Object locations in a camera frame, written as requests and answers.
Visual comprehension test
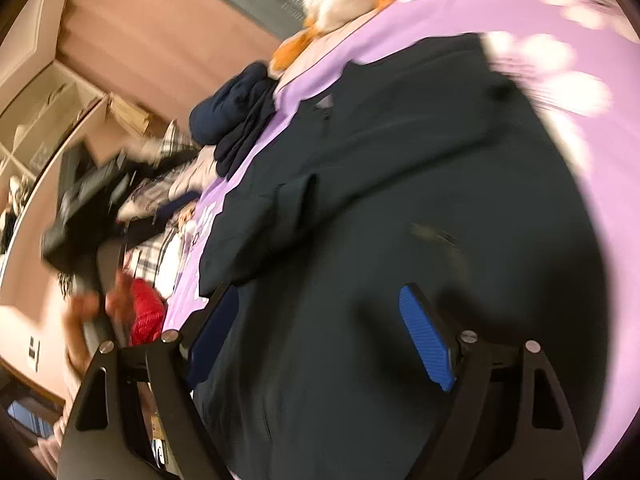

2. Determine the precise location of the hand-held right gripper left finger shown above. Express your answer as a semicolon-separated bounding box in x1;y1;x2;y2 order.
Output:
56;282;241;480

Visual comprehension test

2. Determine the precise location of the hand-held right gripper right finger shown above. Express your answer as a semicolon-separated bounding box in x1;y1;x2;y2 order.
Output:
399;283;586;480

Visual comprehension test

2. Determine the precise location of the large dark green shirt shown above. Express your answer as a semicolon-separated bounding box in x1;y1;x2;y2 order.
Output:
192;32;608;480

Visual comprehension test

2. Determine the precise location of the person's left forearm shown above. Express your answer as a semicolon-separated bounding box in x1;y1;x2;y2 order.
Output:
62;310;108;403

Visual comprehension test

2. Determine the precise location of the person's left hand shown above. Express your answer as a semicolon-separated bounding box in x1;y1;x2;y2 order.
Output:
70;270;136;346

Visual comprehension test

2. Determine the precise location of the red quilted jacket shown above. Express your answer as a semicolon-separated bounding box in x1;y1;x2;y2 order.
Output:
127;277;167;347

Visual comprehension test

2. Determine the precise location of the plaid cloth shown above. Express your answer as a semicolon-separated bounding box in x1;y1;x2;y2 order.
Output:
117;120;211;301

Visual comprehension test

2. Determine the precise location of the beige shelf cabinet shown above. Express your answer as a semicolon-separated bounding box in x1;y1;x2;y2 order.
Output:
0;57;106;186

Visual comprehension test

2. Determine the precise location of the navy blue clothing pile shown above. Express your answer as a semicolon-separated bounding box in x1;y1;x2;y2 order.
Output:
189;62;278;178

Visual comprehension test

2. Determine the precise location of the purple floral bed sheet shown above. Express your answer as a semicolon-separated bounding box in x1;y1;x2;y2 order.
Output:
162;0;640;480

